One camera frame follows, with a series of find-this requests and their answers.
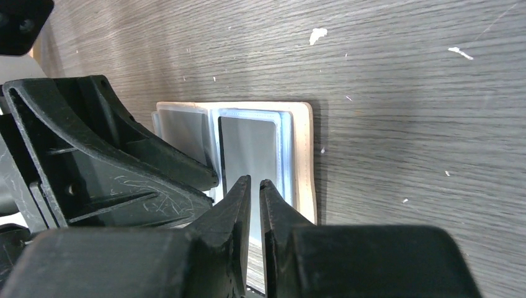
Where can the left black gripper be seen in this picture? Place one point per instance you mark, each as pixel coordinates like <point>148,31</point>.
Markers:
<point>91,163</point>

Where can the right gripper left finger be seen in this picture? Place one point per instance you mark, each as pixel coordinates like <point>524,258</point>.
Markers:
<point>207,258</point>

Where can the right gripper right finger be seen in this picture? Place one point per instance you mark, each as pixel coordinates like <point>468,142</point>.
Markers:
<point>307,260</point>

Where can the beige leather card holder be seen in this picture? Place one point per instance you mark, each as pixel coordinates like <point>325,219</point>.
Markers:
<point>194,129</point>

